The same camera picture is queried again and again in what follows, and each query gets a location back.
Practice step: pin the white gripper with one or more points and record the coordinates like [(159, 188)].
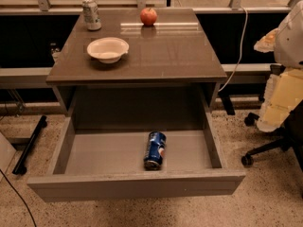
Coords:
[(290, 43)]

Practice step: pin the blue pepsi can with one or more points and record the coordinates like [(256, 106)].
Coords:
[(155, 150)]

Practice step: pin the grey cabinet with counter top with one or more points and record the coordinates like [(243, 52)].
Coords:
[(167, 81)]

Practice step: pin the silver green soda can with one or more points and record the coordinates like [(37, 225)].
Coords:
[(90, 14)]

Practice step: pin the open grey top drawer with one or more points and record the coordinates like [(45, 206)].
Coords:
[(95, 165)]

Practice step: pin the black office chair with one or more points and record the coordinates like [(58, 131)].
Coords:
[(288, 135)]

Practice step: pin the red apple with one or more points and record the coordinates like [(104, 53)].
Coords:
[(148, 16)]

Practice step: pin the white paper bowl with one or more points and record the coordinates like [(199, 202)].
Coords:
[(108, 50)]

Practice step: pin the black floor bar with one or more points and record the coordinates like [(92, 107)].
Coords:
[(20, 168)]

